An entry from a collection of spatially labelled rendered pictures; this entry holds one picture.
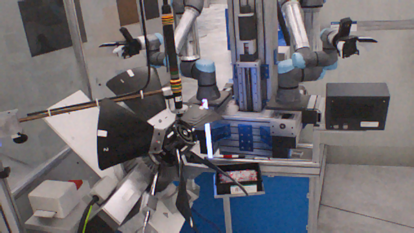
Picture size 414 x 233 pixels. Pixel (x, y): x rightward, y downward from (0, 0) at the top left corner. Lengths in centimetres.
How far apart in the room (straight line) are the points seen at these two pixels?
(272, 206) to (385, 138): 169
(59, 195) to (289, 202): 113
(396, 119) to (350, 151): 48
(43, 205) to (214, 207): 92
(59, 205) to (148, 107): 58
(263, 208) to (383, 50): 173
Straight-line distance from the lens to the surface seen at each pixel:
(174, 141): 128
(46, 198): 164
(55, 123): 138
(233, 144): 221
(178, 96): 136
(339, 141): 337
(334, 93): 162
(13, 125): 134
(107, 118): 114
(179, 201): 110
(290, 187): 190
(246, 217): 205
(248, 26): 207
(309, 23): 198
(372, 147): 343
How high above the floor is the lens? 177
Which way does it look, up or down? 22 degrees down
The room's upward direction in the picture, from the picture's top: 6 degrees counter-clockwise
